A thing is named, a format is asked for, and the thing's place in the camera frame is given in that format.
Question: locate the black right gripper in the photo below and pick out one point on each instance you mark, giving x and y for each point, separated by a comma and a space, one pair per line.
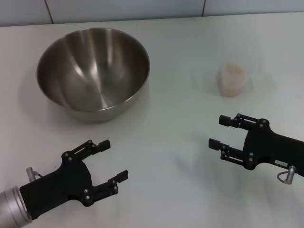
266, 145

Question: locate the clear plastic cup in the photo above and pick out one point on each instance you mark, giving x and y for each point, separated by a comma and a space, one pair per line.
231, 80

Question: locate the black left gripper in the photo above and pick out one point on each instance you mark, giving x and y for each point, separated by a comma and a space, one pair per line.
59, 183

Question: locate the stainless steel mixing bowl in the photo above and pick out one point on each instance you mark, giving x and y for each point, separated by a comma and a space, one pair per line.
95, 71

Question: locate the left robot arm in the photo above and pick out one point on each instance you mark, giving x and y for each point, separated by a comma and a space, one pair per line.
12, 209

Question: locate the white rice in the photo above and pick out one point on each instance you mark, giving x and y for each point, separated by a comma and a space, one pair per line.
231, 79

